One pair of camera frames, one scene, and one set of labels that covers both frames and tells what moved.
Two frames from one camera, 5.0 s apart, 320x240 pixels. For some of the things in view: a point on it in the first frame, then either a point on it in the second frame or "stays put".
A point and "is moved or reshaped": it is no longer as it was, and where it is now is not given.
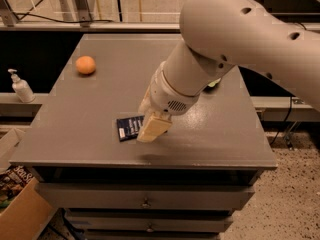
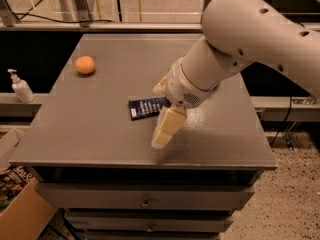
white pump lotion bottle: [21, 87] stays put
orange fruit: [85, 64] stays put
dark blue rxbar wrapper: [128, 128] is moved or reshaped
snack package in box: [12, 181] stays put
